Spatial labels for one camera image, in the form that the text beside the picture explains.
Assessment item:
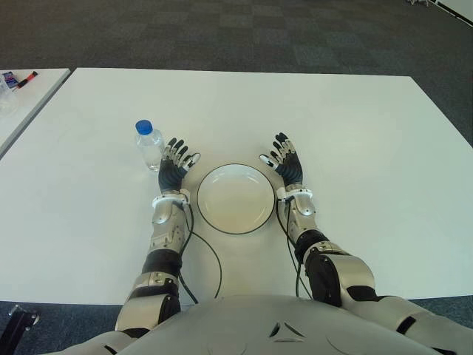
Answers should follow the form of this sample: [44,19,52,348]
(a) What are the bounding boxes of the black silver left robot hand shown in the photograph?
[158,137,203,194]

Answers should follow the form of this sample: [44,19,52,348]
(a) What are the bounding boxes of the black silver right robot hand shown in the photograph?
[259,131,307,189]

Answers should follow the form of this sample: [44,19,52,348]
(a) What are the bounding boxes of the clear bottle with blue cap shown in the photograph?
[135,119,166,172]

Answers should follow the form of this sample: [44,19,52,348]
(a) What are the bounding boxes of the white plate with black rim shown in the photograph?
[196,162,277,235]

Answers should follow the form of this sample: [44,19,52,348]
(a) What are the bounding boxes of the grey robot torso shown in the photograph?
[47,294,455,355]

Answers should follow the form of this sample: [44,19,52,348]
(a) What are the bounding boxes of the red black marker pen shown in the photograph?
[14,70,39,89]

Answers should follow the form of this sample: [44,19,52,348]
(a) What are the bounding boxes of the clear plastic container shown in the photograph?
[0,79,16,118]

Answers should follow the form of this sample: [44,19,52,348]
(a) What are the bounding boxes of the black wheeled stand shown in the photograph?
[7,305,41,355]

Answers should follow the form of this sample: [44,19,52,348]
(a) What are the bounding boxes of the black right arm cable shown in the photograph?
[276,197,312,299]

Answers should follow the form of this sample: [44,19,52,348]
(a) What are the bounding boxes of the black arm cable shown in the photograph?
[177,190,223,304]
[276,197,312,299]

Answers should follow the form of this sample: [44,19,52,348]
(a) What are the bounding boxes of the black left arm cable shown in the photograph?
[177,190,223,304]

